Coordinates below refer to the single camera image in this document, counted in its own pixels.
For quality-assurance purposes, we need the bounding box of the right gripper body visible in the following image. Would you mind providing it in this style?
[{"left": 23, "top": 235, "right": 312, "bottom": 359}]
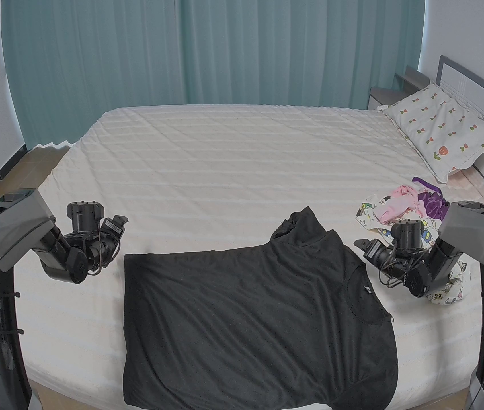
[{"left": 364, "top": 241, "right": 398, "bottom": 272}]

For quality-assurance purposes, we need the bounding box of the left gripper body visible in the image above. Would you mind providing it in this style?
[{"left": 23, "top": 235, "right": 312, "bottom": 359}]
[{"left": 88, "top": 225, "right": 121, "bottom": 269}]

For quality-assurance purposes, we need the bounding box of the black T-shirt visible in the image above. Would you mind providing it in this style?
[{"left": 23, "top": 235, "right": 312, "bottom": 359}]
[{"left": 122, "top": 206, "right": 399, "bottom": 407}]

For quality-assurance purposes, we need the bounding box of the bed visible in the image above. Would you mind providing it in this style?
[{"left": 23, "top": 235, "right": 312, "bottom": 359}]
[{"left": 11, "top": 55, "right": 484, "bottom": 402}]

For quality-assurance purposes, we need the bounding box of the pink garment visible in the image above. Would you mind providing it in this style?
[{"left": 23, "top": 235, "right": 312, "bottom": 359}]
[{"left": 374, "top": 185, "right": 423, "bottom": 226}]

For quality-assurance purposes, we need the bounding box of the purple satin garment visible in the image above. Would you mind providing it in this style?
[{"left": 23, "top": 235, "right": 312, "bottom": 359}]
[{"left": 412, "top": 177, "right": 450, "bottom": 222}]

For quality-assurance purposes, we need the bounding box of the white printed pyjama top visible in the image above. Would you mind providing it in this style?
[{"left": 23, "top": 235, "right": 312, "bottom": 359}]
[{"left": 355, "top": 186, "right": 472, "bottom": 305}]

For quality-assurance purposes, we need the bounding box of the white printed pillow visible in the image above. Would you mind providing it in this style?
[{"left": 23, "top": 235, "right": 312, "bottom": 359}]
[{"left": 378, "top": 83, "right": 484, "bottom": 183}]

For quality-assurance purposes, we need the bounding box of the grey bedside table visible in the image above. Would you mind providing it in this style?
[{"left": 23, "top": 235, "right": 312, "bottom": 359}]
[{"left": 369, "top": 66, "right": 431, "bottom": 111}]

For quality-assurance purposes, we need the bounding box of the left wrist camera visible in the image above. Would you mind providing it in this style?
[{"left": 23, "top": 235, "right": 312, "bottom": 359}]
[{"left": 104, "top": 214, "right": 130, "bottom": 241}]

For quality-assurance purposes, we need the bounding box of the black cable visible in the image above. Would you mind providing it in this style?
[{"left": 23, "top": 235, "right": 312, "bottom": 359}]
[{"left": 378, "top": 266, "right": 410, "bottom": 290}]

